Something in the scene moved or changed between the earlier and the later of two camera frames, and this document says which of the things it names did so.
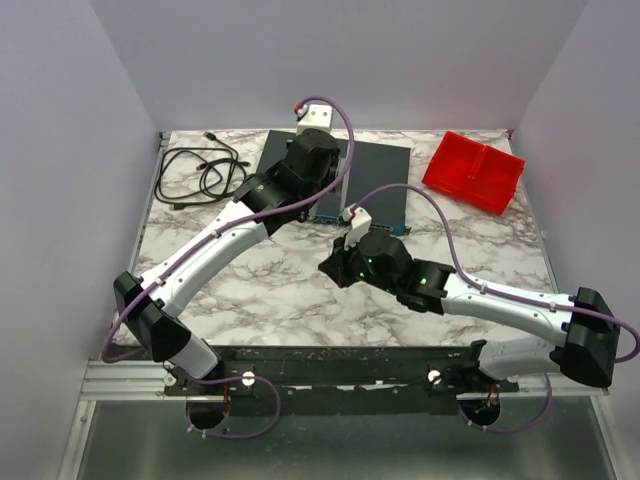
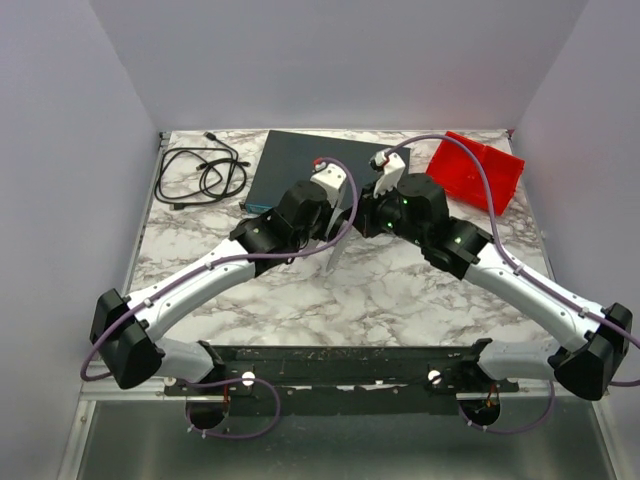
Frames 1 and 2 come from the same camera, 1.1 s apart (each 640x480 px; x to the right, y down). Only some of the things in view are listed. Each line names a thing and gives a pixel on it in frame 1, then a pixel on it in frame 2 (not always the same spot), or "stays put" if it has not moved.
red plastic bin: [474, 171] stays put
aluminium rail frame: [555, 429] stays put
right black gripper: [339, 261] → [366, 220]
